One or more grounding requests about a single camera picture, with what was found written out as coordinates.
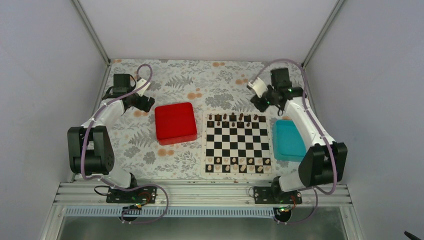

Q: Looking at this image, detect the aluminium corner post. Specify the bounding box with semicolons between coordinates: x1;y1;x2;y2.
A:
70;0;111;66
302;0;346;68

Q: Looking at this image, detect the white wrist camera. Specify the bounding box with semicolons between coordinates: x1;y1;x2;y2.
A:
247;77;268;98
134;78;151;97

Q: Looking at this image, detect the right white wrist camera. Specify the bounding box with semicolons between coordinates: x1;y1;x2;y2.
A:
247;77;268;98

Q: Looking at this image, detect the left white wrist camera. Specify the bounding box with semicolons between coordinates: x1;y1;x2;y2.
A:
134;78;151;97

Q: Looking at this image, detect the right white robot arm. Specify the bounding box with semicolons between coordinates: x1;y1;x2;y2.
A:
247;68;348;204

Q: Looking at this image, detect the black white chessboard mat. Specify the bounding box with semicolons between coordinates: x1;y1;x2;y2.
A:
200;111;276;179

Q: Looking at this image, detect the dark wooden king piece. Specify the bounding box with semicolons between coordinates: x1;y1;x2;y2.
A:
229;112;237;122

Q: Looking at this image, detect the teal plastic tray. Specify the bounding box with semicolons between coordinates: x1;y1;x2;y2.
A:
272;120;306;163

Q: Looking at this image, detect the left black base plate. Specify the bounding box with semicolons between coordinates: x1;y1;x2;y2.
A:
105;186;157;205

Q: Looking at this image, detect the left aluminium corner post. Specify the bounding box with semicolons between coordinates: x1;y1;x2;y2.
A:
70;0;111;66

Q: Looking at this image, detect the right aluminium corner post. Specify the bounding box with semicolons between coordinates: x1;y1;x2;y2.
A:
302;0;346;68

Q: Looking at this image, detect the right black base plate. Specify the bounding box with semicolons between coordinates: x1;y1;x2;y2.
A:
253;186;303;205

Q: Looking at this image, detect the red plastic tray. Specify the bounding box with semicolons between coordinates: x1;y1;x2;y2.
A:
154;102;198;146

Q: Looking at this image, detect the aluminium front rail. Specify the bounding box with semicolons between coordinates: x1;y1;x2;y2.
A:
53;180;353;207

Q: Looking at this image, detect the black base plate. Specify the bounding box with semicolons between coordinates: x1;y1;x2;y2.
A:
105;186;157;205
253;186;303;205

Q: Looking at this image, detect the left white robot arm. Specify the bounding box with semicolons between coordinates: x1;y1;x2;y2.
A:
67;73;155;203

